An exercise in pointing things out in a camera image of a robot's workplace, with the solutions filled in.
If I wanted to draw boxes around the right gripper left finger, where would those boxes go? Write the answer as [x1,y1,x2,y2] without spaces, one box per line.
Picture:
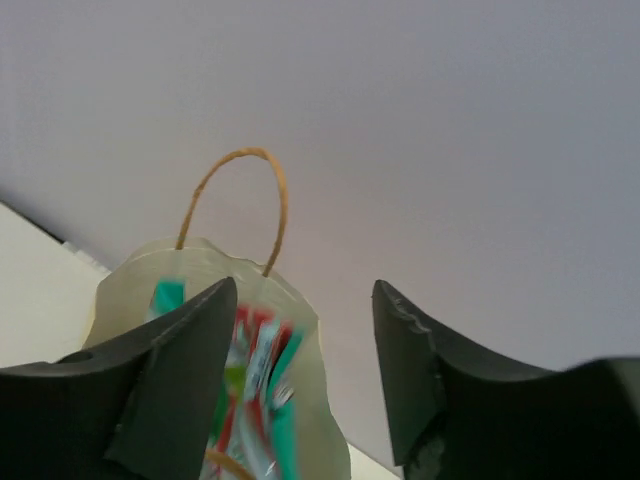
[1,278,237,479]

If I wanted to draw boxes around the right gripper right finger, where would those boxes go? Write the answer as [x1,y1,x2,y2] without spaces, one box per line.
[372,280,639,479]

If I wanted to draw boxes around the teal Fox's candy bag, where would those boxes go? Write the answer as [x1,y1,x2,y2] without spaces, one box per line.
[145,274,306,480]

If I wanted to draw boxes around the cream paper bag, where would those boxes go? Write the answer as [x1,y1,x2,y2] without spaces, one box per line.
[82,146,351,480]

